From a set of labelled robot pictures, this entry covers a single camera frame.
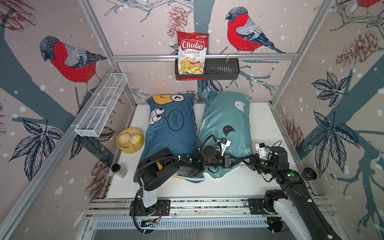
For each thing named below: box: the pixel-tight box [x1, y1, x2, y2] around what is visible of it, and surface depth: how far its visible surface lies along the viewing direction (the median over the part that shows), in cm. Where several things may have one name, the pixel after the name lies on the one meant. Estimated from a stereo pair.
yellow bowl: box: [116, 127, 145, 154], surface depth 96 cm
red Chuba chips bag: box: [176, 31, 210, 81], surface depth 86 cm
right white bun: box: [129, 133, 141, 145], surface depth 96 cm
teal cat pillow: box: [198, 91, 254, 179], surface depth 90 cm
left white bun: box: [118, 132, 131, 145], surface depth 96 cm
